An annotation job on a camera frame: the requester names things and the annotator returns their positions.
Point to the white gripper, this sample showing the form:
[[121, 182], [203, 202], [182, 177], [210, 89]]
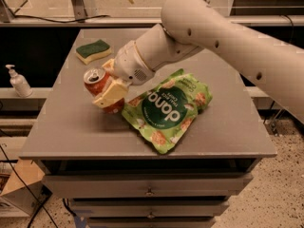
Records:
[[129, 63]]

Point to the red coke can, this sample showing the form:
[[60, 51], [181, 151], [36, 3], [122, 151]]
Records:
[[96, 80]]

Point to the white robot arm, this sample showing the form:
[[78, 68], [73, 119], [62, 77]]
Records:
[[187, 27]]

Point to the green yellow sponge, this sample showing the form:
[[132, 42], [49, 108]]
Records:
[[93, 51]]

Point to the green chips bag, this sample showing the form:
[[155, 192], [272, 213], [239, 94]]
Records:
[[163, 114]]

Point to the white pump soap bottle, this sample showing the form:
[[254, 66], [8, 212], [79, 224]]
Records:
[[19, 82]]

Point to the grey drawer cabinet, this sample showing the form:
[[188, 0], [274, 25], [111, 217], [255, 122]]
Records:
[[152, 166]]

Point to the middle grey drawer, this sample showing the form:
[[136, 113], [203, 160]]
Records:
[[148, 208]]

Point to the grey drawer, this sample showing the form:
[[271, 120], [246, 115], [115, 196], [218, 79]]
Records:
[[148, 208], [147, 186]]

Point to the top grey drawer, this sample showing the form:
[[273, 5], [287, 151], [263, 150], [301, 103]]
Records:
[[147, 186]]

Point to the cardboard box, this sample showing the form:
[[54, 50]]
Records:
[[18, 199]]

